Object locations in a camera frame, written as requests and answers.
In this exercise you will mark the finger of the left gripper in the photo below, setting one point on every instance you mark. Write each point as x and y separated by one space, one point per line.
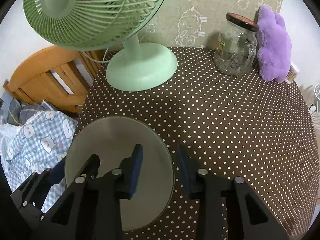
53 177
87 167

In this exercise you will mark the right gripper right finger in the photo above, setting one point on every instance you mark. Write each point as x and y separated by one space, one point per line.
226 202

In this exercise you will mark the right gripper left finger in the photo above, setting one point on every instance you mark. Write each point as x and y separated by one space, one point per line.
117 184

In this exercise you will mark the floral bowl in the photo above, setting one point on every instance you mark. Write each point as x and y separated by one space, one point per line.
113 139

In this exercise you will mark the blue checked blanket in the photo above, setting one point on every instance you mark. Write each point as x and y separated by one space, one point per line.
33 139

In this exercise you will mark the brown polka dot tablecloth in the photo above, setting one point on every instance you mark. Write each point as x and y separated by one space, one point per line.
233 126

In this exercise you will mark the wooden chair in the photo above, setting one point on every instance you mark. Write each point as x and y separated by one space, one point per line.
51 74

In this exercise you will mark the white standing fan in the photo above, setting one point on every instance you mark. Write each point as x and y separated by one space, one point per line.
311 97

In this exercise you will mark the green desk fan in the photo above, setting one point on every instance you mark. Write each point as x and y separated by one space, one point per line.
85 25

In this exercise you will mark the purple plush toy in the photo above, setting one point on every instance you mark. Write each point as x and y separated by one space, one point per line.
274 43

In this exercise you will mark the glass jar black lid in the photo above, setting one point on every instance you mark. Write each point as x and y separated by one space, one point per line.
236 45

